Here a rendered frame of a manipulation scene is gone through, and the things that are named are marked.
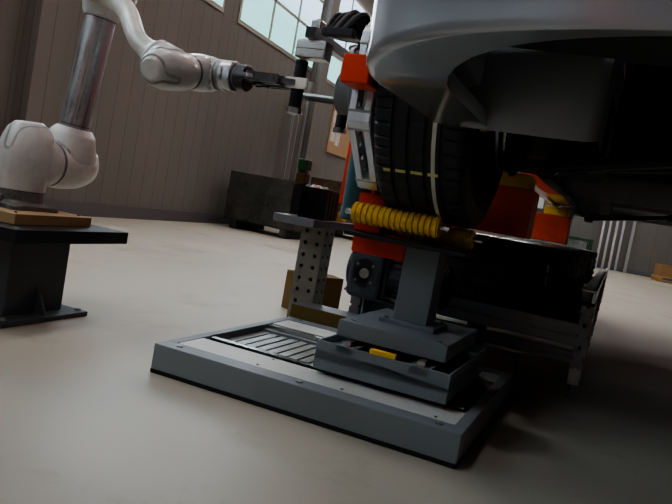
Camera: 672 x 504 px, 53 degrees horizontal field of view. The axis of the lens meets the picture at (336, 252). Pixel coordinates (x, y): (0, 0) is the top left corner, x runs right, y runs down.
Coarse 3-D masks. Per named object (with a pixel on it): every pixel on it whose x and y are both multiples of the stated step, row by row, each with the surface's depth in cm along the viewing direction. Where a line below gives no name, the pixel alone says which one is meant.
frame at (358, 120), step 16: (368, 32) 170; (352, 96) 172; (368, 96) 170; (352, 112) 172; (368, 112) 170; (352, 128) 174; (368, 128) 172; (352, 144) 178; (368, 144) 176; (368, 160) 180; (368, 176) 185
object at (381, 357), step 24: (336, 336) 189; (336, 360) 176; (360, 360) 173; (384, 360) 171; (408, 360) 182; (432, 360) 175; (456, 360) 194; (480, 360) 203; (384, 384) 171; (408, 384) 169; (432, 384) 166; (456, 384) 174
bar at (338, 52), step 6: (306, 30) 183; (312, 30) 183; (318, 30) 184; (306, 36) 183; (312, 36) 183; (318, 36) 185; (324, 36) 188; (330, 42) 192; (336, 42) 196; (336, 48) 196; (342, 48) 200; (336, 54) 198; (342, 54) 201; (342, 60) 205
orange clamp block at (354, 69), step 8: (344, 56) 163; (352, 56) 162; (360, 56) 162; (344, 64) 163; (352, 64) 162; (360, 64) 162; (344, 72) 163; (352, 72) 162; (360, 72) 162; (368, 72) 161; (344, 80) 163; (352, 80) 162; (360, 80) 162; (368, 80) 161; (352, 88) 171; (360, 88) 168; (368, 88) 166; (376, 88) 167
